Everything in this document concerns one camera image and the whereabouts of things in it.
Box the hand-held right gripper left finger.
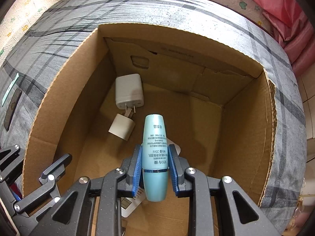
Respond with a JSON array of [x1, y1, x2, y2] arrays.
[[30, 144, 143, 236]]

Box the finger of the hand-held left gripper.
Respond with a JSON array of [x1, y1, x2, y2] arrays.
[[13, 153, 73, 214], [0, 145, 21, 185]]

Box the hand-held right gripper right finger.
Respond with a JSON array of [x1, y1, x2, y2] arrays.
[[169, 144, 282, 236]]

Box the teal cosmetic bottle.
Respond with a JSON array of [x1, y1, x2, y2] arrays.
[[142, 114, 170, 201]]

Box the white remote control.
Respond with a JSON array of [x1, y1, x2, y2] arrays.
[[120, 143, 181, 218]]

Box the small white charger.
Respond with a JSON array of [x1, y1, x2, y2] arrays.
[[108, 114, 136, 142]]

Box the brown cardboard box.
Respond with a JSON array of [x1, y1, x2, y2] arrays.
[[22, 22, 278, 236]]

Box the large white charger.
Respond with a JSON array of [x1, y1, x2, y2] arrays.
[[115, 74, 144, 118]]

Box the black smartphone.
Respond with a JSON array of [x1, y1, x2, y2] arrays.
[[4, 88, 22, 131]]

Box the green and white card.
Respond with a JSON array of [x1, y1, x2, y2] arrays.
[[0, 72, 19, 106]]

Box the cream wardrobe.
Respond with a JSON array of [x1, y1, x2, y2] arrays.
[[293, 64, 315, 138]]

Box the pink curtain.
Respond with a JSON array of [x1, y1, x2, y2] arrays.
[[246, 0, 315, 75]]

